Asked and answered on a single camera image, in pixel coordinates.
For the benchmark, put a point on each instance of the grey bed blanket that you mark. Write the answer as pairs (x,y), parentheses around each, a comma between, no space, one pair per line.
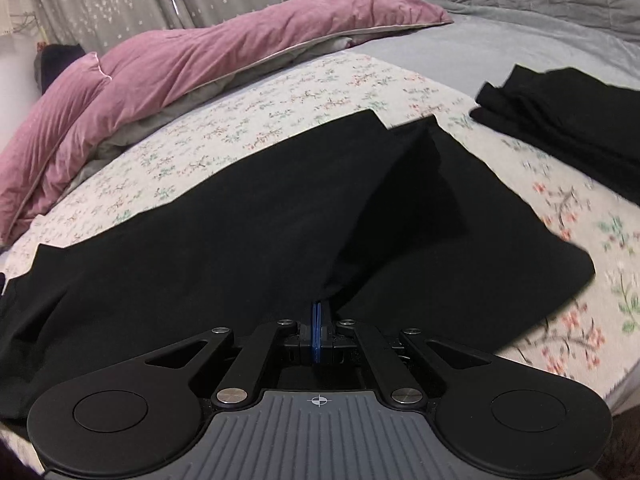
(480,45)

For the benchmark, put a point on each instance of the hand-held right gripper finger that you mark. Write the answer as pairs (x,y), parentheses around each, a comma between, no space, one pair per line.
(314,332)
(321,332)

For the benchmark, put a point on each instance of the floral bedsheet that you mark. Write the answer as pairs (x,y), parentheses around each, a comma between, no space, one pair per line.
(280,100)

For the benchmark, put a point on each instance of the grey star-patterned pillow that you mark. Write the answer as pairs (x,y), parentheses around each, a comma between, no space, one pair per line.
(125,0)

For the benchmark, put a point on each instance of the folded black pants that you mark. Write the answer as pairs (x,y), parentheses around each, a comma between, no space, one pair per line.
(565,115)

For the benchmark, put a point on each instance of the dark pillow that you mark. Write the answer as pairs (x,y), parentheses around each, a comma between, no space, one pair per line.
(56,60)

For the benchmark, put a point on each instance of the pink duvet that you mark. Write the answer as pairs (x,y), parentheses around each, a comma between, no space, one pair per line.
(175,60)

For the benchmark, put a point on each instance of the black pants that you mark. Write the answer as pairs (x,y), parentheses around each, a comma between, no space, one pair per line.
(565,115)
(240,230)

